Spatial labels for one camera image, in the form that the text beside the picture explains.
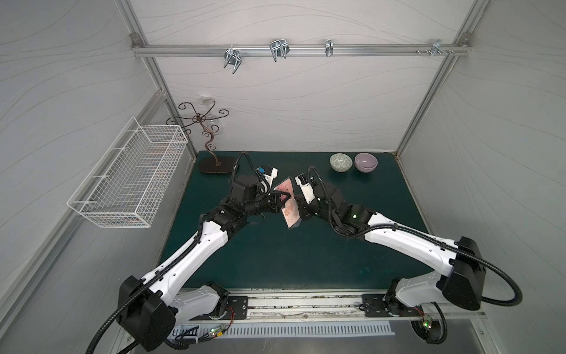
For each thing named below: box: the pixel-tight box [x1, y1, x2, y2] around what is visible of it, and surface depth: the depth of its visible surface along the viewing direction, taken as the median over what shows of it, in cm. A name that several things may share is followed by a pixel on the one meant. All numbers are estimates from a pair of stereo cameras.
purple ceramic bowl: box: [353, 152, 379, 174], surface depth 114 cm
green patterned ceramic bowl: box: [329, 152, 354, 174], surface depth 117 cm
